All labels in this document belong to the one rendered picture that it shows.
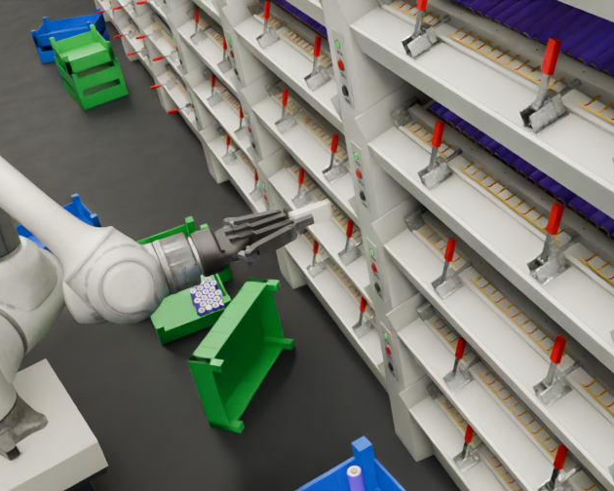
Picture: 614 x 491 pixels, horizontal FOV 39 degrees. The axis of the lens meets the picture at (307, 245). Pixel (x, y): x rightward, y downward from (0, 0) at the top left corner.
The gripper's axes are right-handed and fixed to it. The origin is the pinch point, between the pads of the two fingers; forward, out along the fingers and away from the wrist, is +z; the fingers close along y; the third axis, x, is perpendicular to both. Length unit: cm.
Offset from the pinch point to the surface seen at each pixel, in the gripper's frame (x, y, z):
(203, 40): -6, -116, 12
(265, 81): -2, -65, 14
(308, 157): -6.9, -32.1, 10.9
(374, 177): 5.5, 4.7, 10.4
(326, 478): -8, 46, -18
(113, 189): -61, -156, -23
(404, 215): -3.3, 5.0, 14.6
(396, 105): 16.7, 5.0, 15.6
